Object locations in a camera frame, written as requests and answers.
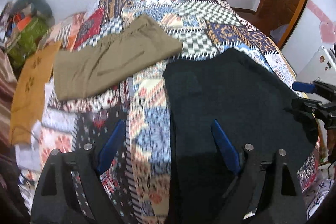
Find patchwork patterned bedspread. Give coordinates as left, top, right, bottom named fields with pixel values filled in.
left=15, top=0, right=318, bottom=224

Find black pants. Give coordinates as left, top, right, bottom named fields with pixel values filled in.
left=163, top=48, right=318, bottom=223

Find khaki folded pants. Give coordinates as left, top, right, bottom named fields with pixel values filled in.
left=54, top=15, right=183, bottom=101

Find pink gold striped curtain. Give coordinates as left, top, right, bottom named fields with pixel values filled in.
left=0, top=48, right=19, bottom=151

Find white wardrobe door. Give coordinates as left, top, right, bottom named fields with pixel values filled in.
left=281, top=0, right=335, bottom=74

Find wooden lap desk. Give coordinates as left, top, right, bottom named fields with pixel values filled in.
left=9, top=40, right=62, bottom=145

